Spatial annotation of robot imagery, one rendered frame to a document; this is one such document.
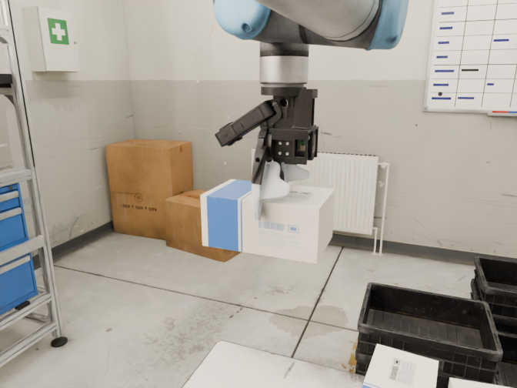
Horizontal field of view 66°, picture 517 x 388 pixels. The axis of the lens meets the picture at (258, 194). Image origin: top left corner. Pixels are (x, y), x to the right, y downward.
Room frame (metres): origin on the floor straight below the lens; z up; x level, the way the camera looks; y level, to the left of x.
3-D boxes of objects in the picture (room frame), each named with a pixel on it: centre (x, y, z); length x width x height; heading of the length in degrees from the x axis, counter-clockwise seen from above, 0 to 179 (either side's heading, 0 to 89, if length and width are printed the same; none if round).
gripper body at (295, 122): (0.64, -0.05, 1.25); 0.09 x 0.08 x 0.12; 69
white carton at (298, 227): (0.65, -0.02, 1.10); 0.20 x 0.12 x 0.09; 69
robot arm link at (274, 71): (0.65, -0.04, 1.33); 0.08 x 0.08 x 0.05
